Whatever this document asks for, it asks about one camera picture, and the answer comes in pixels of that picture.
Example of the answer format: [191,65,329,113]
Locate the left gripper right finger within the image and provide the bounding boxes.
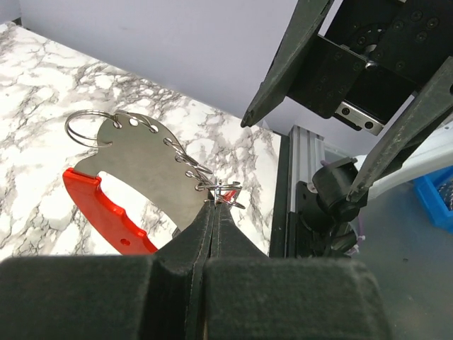
[190,202,393,339]

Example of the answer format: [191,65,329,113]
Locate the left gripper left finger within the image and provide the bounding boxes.
[1,203,215,339]

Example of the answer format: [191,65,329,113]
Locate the steel key organizer red handle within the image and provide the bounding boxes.
[62,108,247,256]

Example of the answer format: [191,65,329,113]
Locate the blue plastic bin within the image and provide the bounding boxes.
[413,166,452,234]

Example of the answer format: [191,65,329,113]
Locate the red key tag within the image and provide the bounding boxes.
[217,191,236,204]

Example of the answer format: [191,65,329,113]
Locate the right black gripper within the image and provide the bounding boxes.
[241,0,452,203]

